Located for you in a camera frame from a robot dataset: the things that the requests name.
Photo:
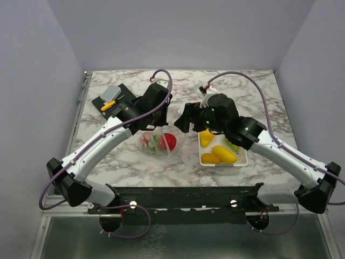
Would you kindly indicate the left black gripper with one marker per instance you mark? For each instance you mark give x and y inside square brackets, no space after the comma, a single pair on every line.
[162,121]

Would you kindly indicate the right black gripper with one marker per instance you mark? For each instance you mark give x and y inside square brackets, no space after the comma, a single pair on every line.
[192,110]

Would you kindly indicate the red apple toy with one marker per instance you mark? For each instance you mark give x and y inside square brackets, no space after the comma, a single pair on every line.
[169,141]

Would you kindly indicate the clear zip top bag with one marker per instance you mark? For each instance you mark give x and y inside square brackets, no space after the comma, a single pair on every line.
[180,136]

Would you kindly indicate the yellow lemon toy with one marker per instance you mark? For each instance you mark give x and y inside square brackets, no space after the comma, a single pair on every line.
[224,154]

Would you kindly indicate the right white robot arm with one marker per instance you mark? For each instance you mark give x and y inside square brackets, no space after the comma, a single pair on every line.
[317,179]

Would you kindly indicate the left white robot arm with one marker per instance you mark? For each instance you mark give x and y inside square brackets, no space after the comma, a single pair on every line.
[70,174]

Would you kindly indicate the white plastic basket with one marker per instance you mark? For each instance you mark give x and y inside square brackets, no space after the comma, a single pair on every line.
[219,140]

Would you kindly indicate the yellow orange mango toy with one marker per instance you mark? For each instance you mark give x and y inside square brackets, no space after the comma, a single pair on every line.
[209,158]

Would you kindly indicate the grey plastic box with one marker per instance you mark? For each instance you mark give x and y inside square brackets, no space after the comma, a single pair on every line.
[110,93]

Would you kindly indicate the green pear toy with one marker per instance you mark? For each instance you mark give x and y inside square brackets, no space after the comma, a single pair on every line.
[234,147]

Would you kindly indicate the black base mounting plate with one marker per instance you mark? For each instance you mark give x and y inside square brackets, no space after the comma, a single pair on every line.
[182,205]

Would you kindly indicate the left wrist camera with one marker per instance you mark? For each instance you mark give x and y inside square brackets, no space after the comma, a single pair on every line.
[162,82]

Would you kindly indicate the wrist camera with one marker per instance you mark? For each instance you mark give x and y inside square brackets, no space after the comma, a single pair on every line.
[207,92]
[162,82]

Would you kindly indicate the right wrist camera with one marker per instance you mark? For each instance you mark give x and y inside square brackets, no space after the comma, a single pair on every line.
[207,92]

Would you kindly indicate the aluminium rail frame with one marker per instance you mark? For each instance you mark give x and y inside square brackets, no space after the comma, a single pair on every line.
[45,220]

